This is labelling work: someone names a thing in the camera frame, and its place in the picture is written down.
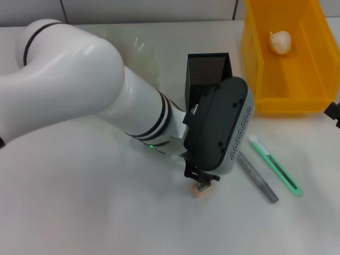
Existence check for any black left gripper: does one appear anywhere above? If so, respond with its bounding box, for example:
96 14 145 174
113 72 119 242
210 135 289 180
181 151 220 188

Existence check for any black mesh pen holder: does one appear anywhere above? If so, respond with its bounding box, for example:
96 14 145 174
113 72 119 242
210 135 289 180
184 52 234 108

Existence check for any left wrist camera housing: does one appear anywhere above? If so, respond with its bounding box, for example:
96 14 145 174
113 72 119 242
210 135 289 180
183 76 256 176

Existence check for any green glass fruit plate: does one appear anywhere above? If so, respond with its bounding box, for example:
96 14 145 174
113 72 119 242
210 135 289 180
131 34 162 87

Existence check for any white garlic bulb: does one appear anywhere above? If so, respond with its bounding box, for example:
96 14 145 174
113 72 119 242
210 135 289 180
269 30 293 55

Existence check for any grey marker pen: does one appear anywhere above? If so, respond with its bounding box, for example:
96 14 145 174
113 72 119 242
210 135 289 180
236 151 279 205

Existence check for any green utility knife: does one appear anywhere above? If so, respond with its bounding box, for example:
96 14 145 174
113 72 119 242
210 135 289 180
248 134 303 197

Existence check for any beige eraser with barcode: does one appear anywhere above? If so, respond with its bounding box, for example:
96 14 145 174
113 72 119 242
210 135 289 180
191 182 213 199

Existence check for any yellow plastic bin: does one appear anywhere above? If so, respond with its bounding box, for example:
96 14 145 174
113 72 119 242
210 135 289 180
240 0 340 115

